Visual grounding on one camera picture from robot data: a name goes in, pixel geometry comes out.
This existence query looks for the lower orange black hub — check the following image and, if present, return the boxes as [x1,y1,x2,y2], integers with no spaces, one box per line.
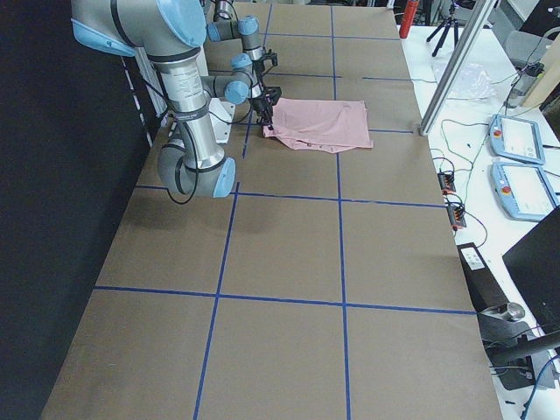
[444,196,466,232]

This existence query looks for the teach pendant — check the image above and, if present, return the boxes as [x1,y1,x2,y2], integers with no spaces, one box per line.
[491,162,559,222]
[486,114,546,165]

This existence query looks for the upper teach pendant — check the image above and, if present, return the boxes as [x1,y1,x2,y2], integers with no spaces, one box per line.
[486,114,546,165]

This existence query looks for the black tripod far table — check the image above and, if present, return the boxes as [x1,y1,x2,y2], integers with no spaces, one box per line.
[426,1,459,58]

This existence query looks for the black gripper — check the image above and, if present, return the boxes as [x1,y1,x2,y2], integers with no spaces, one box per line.
[253,95,274,130]
[252,56,266,81]

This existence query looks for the crumpled clear plastic bag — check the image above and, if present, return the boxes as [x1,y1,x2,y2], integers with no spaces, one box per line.
[447,63,496,101]

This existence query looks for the grey metal camera post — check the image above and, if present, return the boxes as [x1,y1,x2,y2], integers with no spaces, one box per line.
[418,0,495,137]

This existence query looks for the red cylinder bottle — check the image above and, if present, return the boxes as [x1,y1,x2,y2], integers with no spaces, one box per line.
[399,0,419,39]

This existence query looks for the black cables at table edge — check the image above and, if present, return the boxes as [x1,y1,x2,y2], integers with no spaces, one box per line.
[410,72,560,250]

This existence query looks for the black box with label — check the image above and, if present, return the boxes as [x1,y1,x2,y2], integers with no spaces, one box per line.
[457,242,509,312]

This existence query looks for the lower teach pendant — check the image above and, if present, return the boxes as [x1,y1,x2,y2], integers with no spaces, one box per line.
[491,162,559,222]

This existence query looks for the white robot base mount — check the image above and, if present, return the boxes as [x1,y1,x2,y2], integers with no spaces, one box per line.
[199,43,235,144]

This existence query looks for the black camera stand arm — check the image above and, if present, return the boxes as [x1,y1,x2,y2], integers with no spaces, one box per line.
[477,312,559,391]

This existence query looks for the black monitor corner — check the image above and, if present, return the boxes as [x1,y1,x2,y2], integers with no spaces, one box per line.
[502,208,560,333]

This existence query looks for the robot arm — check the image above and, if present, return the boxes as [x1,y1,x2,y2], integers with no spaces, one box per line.
[72,1,281,198]
[206,1,267,83]

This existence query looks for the orange black hub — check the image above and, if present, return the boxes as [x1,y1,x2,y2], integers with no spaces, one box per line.
[437,170,456,195]
[444,196,466,232]

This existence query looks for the upper orange black hub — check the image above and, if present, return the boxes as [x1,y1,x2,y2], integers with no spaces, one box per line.
[437,170,456,195]

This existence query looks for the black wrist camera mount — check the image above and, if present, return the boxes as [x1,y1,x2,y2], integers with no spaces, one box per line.
[262,49,278,68]
[262,87,282,106]

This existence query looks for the pink Snoopy t-shirt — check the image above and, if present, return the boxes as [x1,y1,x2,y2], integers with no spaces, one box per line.
[262,98,374,154]

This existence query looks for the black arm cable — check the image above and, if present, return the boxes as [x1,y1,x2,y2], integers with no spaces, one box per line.
[164,82,263,205]

